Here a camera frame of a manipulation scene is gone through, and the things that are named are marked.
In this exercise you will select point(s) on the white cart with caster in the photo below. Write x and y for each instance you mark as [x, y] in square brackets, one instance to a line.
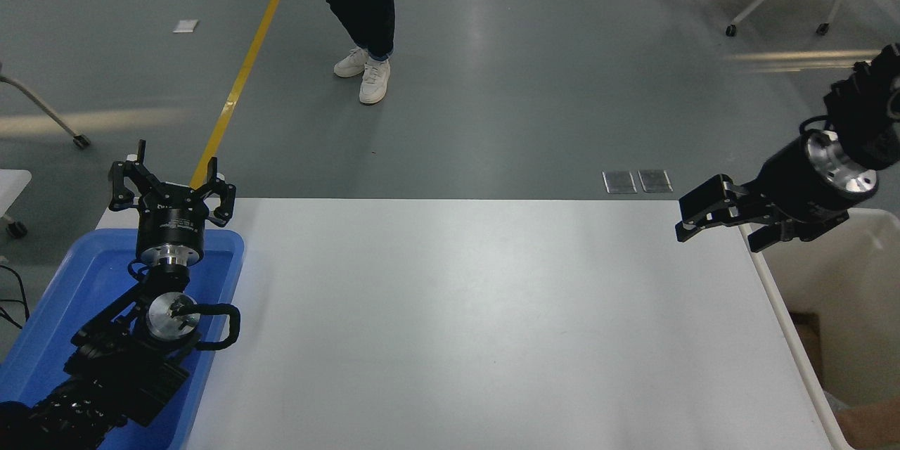
[10, 186]

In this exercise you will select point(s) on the grey metal leg with caster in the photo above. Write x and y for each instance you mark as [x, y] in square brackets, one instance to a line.
[42, 109]

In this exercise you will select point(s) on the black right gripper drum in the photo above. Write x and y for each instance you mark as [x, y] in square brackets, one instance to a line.
[798, 186]

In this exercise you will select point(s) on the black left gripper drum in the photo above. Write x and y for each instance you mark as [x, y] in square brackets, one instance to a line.
[171, 225]

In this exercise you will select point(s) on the person in white shoes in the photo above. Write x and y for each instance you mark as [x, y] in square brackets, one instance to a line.
[362, 0]

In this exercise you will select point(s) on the blue plastic tray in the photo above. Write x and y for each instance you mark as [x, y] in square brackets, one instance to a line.
[70, 295]

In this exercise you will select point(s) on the large pale bin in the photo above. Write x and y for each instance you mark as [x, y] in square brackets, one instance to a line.
[830, 309]

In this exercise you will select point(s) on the metal floor plate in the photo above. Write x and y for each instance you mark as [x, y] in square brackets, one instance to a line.
[619, 182]
[655, 181]

